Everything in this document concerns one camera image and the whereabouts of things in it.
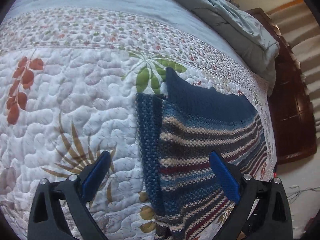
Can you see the white floral quilted bedspread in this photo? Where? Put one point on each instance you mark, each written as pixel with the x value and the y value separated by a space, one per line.
pixel 70 71

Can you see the blue striped knit sweater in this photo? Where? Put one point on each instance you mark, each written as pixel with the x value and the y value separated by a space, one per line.
pixel 177 132

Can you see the dark wooden headboard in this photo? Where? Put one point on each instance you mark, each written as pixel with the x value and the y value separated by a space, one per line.
pixel 290 106

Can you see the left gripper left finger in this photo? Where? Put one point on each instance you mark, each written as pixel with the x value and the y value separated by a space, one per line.
pixel 47 221

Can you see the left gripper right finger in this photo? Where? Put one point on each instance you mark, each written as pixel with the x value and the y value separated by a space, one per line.
pixel 261 208

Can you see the beige pleated curtain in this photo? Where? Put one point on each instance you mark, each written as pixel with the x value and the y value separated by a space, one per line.
pixel 301 31

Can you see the grey rumpled duvet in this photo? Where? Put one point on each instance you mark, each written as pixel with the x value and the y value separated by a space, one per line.
pixel 246 35

